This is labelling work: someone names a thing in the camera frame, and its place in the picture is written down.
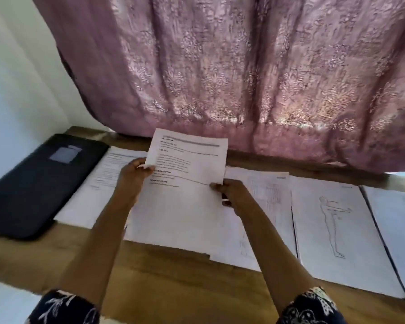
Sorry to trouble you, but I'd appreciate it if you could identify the black folder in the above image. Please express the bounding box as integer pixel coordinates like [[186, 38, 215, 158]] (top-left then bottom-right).
[[0, 133, 111, 241]]

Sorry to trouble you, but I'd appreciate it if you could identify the person's left hand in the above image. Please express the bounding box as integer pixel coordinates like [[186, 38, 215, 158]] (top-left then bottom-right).
[[115, 157, 155, 208]]

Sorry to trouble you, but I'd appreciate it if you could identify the person's right forearm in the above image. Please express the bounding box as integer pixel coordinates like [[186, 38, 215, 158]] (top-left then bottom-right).
[[238, 204, 321, 311]]

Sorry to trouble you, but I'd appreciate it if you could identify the person's right hand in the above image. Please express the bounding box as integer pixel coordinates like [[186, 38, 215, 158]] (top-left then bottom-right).
[[210, 179, 255, 216]]

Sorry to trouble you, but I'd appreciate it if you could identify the pink patterned curtain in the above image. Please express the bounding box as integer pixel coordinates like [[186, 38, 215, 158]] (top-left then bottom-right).
[[30, 0, 405, 174]]

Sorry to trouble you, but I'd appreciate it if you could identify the paper sheet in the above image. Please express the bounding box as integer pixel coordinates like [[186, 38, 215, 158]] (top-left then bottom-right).
[[143, 127, 230, 188]]

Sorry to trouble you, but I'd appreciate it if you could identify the dark-header text paper pile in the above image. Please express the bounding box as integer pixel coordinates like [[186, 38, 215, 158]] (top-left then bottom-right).
[[123, 173, 226, 256]]

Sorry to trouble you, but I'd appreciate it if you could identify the person's left forearm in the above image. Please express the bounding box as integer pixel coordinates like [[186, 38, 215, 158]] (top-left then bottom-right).
[[57, 198, 139, 297]]

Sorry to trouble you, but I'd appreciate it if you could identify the table-print paper pile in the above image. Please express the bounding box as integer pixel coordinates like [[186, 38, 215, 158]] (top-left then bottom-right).
[[208, 166, 298, 273]]

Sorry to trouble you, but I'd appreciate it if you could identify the grey-header text paper pile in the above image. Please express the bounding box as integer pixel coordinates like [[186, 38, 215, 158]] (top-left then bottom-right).
[[53, 145, 150, 231]]

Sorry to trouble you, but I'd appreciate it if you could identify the white curtain lining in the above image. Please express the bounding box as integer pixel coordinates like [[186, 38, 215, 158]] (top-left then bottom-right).
[[0, 0, 109, 131]]

